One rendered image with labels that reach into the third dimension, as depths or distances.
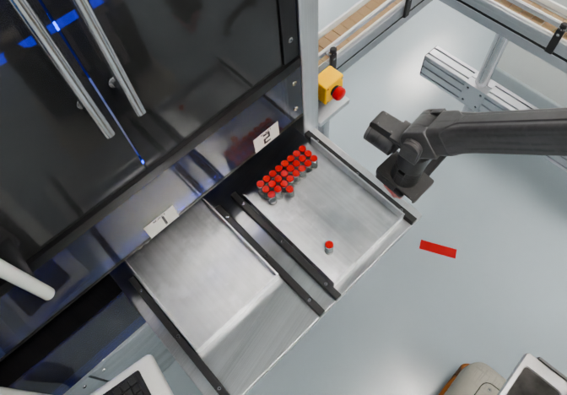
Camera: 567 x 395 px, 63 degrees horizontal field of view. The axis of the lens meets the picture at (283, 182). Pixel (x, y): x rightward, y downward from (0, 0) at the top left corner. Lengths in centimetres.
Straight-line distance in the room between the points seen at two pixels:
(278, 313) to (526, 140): 71
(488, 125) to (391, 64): 207
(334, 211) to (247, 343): 40
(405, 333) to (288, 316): 99
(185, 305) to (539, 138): 87
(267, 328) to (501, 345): 124
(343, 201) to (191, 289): 46
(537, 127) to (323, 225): 69
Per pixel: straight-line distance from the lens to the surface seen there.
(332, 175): 131
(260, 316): 118
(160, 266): 127
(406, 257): 218
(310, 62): 117
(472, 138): 76
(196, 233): 128
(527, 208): 244
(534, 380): 107
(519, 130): 71
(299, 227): 124
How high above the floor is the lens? 202
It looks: 61 degrees down
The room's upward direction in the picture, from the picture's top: 8 degrees counter-clockwise
